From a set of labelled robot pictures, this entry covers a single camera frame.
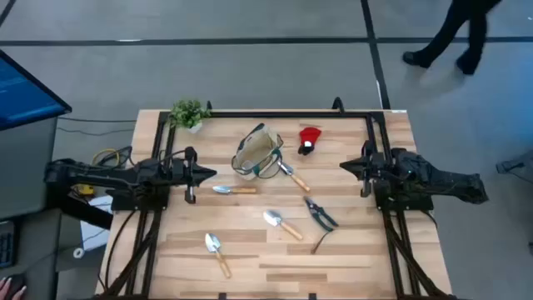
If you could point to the black keyboard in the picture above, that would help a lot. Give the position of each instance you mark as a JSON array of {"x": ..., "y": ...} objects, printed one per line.
[{"x": 6, "y": 246}]

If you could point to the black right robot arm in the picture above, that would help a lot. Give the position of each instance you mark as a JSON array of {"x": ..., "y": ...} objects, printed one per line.
[{"x": 437, "y": 179}]

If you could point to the person's hand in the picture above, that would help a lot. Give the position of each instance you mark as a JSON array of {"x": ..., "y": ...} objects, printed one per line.
[{"x": 6, "y": 289}]

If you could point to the grey desk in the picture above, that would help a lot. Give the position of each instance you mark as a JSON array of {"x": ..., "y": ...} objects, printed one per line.
[{"x": 37, "y": 250}]

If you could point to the grey chair base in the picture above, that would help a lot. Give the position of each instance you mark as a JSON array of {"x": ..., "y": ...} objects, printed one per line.
[{"x": 516, "y": 164}]

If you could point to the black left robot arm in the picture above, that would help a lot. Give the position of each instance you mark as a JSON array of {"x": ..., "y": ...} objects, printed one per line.
[{"x": 91, "y": 175}]

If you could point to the black desk beam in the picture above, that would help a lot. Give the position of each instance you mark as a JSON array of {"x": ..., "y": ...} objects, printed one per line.
[{"x": 83, "y": 212}]

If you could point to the blue-screen monitor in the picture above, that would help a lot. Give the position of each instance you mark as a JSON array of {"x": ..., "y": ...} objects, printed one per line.
[{"x": 25, "y": 91}]

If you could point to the black metal table frame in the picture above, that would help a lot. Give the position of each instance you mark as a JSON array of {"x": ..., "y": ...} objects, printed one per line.
[{"x": 291, "y": 114}]

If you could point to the person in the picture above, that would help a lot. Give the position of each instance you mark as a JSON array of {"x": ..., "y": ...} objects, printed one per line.
[{"x": 449, "y": 29}]

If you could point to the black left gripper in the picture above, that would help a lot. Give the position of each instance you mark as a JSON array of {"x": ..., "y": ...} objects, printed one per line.
[{"x": 190, "y": 175}]

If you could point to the red black gardening glove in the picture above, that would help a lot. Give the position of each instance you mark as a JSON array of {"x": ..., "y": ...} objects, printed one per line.
[{"x": 310, "y": 135}]

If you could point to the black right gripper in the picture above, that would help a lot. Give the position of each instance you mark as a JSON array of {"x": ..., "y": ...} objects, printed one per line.
[{"x": 377, "y": 168}]

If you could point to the beige green gardening bag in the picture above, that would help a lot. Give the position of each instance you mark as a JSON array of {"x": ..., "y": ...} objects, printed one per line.
[{"x": 256, "y": 152}]

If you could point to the green plant in white pot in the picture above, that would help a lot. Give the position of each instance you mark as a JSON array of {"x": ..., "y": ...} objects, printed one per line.
[{"x": 187, "y": 112}]

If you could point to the yellow tape measure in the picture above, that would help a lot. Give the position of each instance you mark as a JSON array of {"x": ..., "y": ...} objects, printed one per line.
[{"x": 85, "y": 190}]

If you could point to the black table clamp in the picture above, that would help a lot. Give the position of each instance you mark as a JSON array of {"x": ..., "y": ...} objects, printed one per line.
[
  {"x": 209, "y": 106},
  {"x": 338, "y": 105},
  {"x": 222, "y": 296},
  {"x": 312, "y": 296}
]

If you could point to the black computer mouse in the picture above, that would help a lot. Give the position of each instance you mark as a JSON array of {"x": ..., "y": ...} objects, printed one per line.
[{"x": 17, "y": 281}]

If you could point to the white tape roll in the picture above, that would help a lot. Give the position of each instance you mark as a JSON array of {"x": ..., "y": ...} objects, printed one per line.
[{"x": 74, "y": 253}]

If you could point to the white paper sheet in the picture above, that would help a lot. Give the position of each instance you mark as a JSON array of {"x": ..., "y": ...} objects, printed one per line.
[{"x": 93, "y": 237}]

